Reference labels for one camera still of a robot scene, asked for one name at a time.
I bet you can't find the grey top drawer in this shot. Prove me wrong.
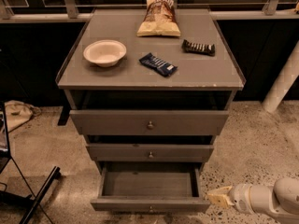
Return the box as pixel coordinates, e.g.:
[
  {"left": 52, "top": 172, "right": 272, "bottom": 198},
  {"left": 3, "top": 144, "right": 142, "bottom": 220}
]
[{"left": 70, "top": 110, "right": 228, "bottom": 136}]

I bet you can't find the beige cloth bag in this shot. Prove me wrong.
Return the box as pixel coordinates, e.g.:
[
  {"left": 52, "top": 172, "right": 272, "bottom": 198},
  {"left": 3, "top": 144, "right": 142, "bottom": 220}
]
[{"left": 5, "top": 100, "right": 41, "bottom": 132}]

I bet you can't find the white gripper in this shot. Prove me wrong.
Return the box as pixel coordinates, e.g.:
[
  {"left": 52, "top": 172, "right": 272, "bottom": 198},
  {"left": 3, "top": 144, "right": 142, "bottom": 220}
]
[{"left": 206, "top": 184, "right": 253, "bottom": 214}]

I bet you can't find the dark chocolate bar wrapper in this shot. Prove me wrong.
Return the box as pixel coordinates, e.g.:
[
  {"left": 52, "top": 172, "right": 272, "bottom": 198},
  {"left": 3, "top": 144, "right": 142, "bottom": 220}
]
[{"left": 182, "top": 39, "right": 216, "bottom": 56}]

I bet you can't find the grey middle drawer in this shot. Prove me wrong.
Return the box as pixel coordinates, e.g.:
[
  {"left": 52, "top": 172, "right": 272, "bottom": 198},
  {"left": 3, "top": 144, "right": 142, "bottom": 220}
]
[{"left": 86, "top": 144, "right": 214, "bottom": 162}]

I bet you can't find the grey drawer cabinet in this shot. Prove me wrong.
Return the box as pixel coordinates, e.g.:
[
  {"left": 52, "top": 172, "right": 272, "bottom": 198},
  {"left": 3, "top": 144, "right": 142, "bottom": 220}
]
[{"left": 55, "top": 7, "right": 247, "bottom": 173}]

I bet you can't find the black folding stand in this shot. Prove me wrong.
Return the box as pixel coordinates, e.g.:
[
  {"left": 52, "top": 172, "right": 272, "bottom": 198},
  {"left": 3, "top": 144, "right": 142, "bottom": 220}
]
[{"left": 0, "top": 101, "right": 62, "bottom": 224}]

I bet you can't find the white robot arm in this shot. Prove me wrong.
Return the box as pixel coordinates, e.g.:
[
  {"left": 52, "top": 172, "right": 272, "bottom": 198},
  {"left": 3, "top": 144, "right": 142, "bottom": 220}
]
[{"left": 207, "top": 42, "right": 299, "bottom": 224}]

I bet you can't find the white paper bowl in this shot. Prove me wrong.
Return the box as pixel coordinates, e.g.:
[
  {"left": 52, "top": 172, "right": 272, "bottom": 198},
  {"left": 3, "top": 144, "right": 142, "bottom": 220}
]
[{"left": 83, "top": 40, "right": 127, "bottom": 67}]

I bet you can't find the metal window railing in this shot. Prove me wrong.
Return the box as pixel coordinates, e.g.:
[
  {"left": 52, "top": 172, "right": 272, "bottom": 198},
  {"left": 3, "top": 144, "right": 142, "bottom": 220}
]
[{"left": 0, "top": 0, "right": 299, "bottom": 23}]

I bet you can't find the grey bottom drawer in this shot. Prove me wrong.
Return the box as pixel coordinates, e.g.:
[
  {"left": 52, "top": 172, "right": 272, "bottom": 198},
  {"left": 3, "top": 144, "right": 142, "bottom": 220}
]
[{"left": 91, "top": 162, "right": 209, "bottom": 213}]

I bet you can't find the blue snack bar wrapper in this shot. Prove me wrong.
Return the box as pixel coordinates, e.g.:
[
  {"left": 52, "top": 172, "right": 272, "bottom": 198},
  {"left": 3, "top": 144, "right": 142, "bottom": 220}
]
[{"left": 139, "top": 53, "right": 178, "bottom": 77}]

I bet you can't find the yellow brown chip bag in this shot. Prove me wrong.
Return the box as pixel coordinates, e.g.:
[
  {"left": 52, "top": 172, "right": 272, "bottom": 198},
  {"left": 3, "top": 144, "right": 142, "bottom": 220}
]
[{"left": 137, "top": 0, "right": 180, "bottom": 37}]

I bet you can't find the grey drawer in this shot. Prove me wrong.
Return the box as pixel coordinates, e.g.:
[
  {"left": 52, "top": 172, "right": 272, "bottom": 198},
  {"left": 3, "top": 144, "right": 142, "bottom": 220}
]
[
  {"left": 86, "top": 144, "right": 214, "bottom": 162},
  {"left": 91, "top": 162, "right": 209, "bottom": 213},
  {"left": 70, "top": 110, "right": 228, "bottom": 136}
]

